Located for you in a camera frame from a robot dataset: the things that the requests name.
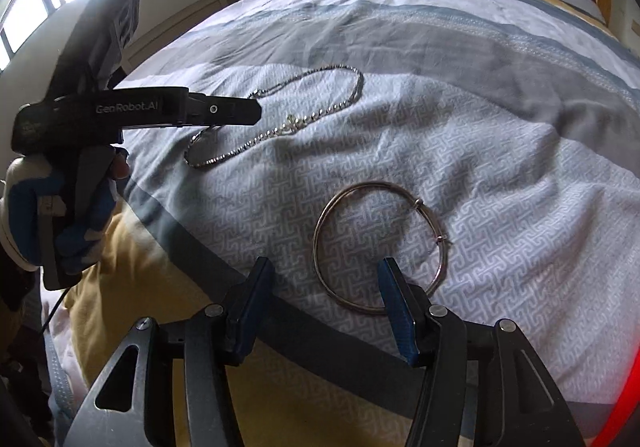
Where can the striped bed cover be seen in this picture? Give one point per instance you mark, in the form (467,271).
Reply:
(500,177)

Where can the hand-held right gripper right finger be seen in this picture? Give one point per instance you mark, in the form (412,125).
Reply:
(397,309)

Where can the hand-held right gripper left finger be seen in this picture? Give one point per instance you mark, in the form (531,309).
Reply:
(256,297)

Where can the thin silver bangle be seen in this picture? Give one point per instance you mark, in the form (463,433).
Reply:
(418,203)

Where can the window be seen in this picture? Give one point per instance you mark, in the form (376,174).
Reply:
(30,12)

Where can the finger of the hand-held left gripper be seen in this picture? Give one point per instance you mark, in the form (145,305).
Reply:
(225,111)

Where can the grey patterned mattress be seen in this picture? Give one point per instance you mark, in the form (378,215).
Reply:
(60,377)

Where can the person's left hand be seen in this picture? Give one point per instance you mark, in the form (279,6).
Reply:
(85,227)

